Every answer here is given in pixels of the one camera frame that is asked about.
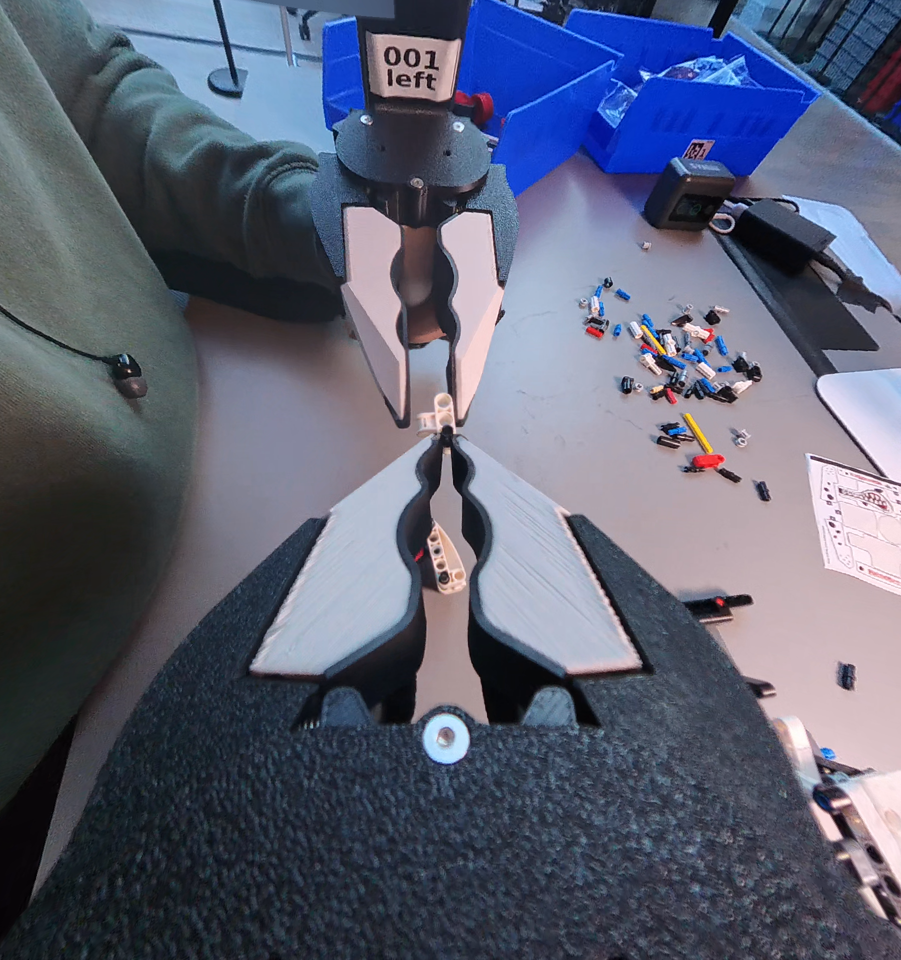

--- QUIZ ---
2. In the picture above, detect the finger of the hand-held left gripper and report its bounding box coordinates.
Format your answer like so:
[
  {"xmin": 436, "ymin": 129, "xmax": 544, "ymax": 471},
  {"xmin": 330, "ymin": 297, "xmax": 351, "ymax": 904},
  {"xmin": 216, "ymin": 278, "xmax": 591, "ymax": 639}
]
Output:
[
  {"xmin": 443, "ymin": 210, "xmax": 504, "ymax": 424},
  {"xmin": 341, "ymin": 206, "xmax": 416, "ymax": 429}
]

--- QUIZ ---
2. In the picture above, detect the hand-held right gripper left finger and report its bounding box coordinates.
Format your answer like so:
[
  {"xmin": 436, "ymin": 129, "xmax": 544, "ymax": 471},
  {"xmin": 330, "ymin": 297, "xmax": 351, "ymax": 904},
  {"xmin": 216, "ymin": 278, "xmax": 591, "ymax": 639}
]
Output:
[{"xmin": 248, "ymin": 432, "xmax": 440, "ymax": 718}]

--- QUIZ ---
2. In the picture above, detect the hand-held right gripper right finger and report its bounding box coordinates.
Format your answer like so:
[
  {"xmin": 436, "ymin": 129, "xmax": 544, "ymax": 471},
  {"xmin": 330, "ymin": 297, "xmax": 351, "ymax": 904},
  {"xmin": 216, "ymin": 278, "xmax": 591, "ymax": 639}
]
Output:
[{"xmin": 448, "ymin": 435, "xmax": 647, "ymax": 718}]

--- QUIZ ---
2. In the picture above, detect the red white black brick subassembly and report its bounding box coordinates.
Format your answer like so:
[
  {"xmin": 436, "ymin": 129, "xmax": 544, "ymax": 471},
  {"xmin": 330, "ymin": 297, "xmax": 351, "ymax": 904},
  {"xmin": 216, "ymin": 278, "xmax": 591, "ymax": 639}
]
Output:
[{"xmin": 427, "ymin": 518, "xmax": 471, "ymax": 598}]

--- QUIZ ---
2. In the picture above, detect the small white blue brick piece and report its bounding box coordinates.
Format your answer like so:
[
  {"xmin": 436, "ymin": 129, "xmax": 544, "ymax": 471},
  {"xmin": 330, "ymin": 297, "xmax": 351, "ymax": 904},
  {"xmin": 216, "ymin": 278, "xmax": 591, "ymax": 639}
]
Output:
[{"xmin": 419, "ymin": 392, "xmax": 461, "ymax": 435}]

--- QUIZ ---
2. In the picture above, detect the pile of small toy bricks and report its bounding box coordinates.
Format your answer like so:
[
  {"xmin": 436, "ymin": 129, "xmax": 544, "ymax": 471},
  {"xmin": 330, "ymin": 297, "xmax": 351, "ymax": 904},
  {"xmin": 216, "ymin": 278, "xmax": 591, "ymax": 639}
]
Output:
[{"xmin": 581, "ymin": 276, "xmax": 770, "ymax": 484}]

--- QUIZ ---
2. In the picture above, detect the person's left forearm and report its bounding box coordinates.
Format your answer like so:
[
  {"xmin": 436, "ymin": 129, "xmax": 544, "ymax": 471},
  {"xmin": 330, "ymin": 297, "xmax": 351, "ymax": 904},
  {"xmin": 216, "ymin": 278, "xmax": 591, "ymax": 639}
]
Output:
[{"xmin": 1, "ymin": 0, "xmax": 344, "ymax": 324}]

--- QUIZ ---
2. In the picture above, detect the grey desk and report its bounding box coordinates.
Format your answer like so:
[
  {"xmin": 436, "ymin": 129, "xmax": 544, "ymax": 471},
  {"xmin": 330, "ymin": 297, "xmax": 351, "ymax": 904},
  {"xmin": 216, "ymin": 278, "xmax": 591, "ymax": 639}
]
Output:
[{"xmin": 31, "ymin": 90, "xmax": 901, "ymax": 901}]

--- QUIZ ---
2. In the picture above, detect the blue plastic bin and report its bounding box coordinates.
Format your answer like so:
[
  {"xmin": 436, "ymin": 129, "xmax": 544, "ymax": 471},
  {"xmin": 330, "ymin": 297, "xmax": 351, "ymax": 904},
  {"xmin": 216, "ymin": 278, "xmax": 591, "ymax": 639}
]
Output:
[
  {"xmin": 563, "ymin": 8, "xmax": 821, "ymax": 178},
  {"xmin": 322, "ymin": 0, "xmax": 620, "ymax": 199}
]

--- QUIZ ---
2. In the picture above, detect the black floor stand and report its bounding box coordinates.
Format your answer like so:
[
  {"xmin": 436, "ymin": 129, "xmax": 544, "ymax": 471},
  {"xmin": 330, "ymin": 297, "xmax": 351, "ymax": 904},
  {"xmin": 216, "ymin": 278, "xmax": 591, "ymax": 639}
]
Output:
[{"xmin": 208, "ymin": 0, "xmax": 251, "ymax": 100}]

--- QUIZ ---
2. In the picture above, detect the black box device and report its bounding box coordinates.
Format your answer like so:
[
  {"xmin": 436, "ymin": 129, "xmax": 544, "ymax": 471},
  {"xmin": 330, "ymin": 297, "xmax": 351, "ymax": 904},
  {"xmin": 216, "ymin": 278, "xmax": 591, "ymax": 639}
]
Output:
[{"xmin": 641, "ymin": 156, "xmax": 738, "ymax": 232}]

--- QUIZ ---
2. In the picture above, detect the clear plastic bag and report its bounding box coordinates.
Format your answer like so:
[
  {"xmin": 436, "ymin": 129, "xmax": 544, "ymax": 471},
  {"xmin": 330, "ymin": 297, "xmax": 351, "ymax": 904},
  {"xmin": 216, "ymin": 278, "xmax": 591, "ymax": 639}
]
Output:
[{"xmin": 598, "ymin": 56, "xmax": 755, "ymax": 130}]

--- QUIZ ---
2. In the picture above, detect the person's green sweater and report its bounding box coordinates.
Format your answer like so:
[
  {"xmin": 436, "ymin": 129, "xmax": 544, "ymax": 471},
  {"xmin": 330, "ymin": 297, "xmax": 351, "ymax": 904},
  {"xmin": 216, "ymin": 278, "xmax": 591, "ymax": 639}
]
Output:
[{"xmin": 0, "ymin": 0, "xmax": 200, "ymax": 849}]

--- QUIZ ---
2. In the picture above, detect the black power adapter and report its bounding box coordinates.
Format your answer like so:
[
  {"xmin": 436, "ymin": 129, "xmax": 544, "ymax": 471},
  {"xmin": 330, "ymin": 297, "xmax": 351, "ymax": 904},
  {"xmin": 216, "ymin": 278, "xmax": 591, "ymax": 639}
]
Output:
[{"xmin": 733, "ymin": 197, "xmax": 839, "ymax": 274}]

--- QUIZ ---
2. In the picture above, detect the sticker sheet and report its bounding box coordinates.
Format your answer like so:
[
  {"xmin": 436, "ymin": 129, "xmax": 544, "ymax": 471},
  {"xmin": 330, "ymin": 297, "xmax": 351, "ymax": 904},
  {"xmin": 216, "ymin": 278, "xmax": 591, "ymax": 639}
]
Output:
[{"xmin": 806, "ymin": 453, "xmax": 901, "ymax": 606}]

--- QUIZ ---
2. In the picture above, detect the white booklet stand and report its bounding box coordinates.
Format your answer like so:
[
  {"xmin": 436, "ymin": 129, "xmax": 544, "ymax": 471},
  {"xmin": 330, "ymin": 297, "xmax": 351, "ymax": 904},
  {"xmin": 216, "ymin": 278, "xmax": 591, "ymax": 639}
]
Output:
[{"xmin": 817, "ymin": 368, "xmax": 901, "ymax": 490}]

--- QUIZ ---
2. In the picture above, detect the partly built toy brick vehicle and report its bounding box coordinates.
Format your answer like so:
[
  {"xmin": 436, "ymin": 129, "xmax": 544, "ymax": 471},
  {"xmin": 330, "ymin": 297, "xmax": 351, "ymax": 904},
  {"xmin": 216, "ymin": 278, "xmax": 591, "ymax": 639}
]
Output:
[{"xmin": 683, "ymin": 590, "xmax": 901, "ymax": 939}]

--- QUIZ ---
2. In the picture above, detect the black clip-on cable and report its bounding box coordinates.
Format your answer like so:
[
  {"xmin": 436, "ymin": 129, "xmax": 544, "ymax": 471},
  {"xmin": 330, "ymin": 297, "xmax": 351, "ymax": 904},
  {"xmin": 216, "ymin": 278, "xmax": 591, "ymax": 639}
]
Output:
[{"xmin": 0, "ymin": 275, "xmax": 150, "ymax": 400}]

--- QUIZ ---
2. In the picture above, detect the wire shelf rack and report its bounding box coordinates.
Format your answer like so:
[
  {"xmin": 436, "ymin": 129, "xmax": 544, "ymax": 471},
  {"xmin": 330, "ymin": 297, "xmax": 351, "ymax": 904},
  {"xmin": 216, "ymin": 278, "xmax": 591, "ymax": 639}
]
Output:
[{"xmin": 773, "ymin": 0, "xmax": 901, "ymax": 136}]

